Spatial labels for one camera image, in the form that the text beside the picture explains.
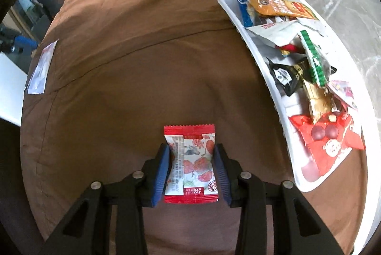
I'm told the brown tablecloth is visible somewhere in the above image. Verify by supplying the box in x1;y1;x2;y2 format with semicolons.
20;0;368;255

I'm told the blue chip packet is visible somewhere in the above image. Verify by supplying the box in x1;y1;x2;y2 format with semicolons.
236;0;258;28

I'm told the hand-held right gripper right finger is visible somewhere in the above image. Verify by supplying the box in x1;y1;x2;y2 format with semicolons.
214;143;347;255

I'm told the white side table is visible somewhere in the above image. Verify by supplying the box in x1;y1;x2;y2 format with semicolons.
0;52;29;126

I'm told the pink snack packet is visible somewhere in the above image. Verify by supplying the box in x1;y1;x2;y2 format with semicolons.
326;80;358;110

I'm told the green striped snack packet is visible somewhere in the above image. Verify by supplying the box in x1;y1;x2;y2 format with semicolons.
298;30;338;88

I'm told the pale white pink packet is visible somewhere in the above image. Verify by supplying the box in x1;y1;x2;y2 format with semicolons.
26;39;59;94

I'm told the black snack packet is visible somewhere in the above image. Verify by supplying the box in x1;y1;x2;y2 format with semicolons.
266;58;310;97

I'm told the red white fruit snack packet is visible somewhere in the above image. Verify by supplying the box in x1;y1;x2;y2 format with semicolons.
164;123;219;203

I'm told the red chocolate ball packet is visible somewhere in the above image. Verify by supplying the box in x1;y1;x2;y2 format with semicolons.
289;111;366;177

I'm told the orange snack packet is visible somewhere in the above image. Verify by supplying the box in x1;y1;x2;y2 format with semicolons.
246;0;318;20

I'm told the white plastic tray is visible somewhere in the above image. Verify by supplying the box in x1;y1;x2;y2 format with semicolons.
218;0;368;192

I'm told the blue chair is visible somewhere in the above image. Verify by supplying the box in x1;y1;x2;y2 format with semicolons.
12;34;39;51

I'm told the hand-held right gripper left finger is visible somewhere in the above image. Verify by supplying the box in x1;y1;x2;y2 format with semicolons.
39;143;171;255

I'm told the tan gold snack packet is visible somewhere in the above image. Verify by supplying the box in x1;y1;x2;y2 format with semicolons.
303;78;341;125

